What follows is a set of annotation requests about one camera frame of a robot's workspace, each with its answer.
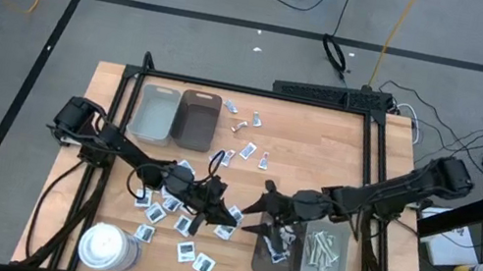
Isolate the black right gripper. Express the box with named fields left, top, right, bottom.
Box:
left=238, top=177, right=337, bottom=247

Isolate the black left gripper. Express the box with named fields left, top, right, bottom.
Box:
left=174, top=173, right=244, bottom=244

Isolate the pile of silver screws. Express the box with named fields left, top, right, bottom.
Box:
left=307, top=228, right=325, bottom=260

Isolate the small crumpled white packet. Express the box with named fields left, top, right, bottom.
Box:
left=221, top=97, right=241, bottom=115
left=250, top=111, right=265, bottom=129

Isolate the wipes canister with white lid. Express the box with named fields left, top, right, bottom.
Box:
left=74, top=218, right=147, bottom=271

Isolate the black vented control box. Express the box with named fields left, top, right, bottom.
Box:
left=271, top=73, right=395, bottom=117

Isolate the white cardboard box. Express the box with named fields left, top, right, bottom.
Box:
left=410, top=202, right=483, bottom=271

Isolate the black slanted beam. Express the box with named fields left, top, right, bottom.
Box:
left=412, top=177, right=483, bottom=250

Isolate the coiled black cable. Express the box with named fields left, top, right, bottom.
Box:
left=315, top=32, right=355, bottom=83

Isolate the white cable by frame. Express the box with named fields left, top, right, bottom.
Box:
left=389, top=101, right=427, bottom=147

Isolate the orange hanging cable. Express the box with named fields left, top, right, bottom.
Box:
left=366, top=0, right=421, bottom=96

